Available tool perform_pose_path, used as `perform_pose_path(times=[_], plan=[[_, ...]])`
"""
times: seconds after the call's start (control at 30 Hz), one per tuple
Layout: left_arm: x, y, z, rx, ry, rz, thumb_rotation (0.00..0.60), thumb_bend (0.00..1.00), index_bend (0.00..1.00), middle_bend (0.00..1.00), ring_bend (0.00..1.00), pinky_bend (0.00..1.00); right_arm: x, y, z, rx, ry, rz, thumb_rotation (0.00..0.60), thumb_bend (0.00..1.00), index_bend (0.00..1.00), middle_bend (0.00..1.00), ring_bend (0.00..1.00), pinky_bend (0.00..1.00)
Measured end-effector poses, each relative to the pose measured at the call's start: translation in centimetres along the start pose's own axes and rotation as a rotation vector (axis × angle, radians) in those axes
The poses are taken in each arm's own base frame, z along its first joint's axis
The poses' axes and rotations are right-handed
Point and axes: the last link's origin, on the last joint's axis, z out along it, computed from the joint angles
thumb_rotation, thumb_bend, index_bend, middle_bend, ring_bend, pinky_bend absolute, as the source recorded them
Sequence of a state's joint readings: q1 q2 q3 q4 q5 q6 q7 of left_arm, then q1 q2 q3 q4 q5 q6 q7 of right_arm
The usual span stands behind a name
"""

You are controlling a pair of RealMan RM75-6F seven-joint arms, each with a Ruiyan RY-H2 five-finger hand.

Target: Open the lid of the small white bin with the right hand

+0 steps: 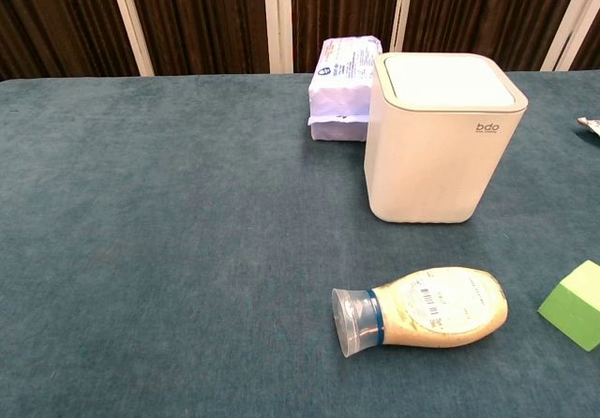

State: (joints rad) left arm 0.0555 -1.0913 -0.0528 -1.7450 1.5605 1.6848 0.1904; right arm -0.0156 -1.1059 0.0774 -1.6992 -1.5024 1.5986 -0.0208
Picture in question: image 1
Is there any white plastic bin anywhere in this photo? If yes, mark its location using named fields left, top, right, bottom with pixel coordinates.
left=364, top=52, right=530, bottom=225

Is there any white plastic container lid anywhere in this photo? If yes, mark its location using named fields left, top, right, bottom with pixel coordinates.
left=382, top=54, right=525, bottom=109

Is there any purple wet wipes pack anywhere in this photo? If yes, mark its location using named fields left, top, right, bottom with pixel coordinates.
left=307, top=36, right=383, bottom=143

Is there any teal velvet tablecloth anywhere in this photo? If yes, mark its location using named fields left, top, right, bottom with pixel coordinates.
left=0, top=69, right=600, bottom=418

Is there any creamy sauce squeeze bottle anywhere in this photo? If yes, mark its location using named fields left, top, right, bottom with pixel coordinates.
left=331, top=268, right=509, bottom=359

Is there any dark brown curtain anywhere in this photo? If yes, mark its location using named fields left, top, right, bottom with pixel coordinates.
left=0, top=0, right=600, bottom=82

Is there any green foam block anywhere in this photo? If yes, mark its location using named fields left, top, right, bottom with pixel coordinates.
left=536, top=259, right=600, bottom=353

